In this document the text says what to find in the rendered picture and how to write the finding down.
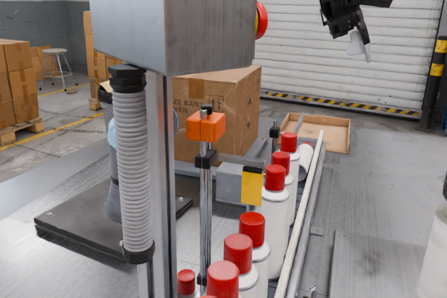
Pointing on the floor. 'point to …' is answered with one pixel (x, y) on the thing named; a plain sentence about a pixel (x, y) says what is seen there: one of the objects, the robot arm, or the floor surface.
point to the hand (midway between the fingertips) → (358, 46)
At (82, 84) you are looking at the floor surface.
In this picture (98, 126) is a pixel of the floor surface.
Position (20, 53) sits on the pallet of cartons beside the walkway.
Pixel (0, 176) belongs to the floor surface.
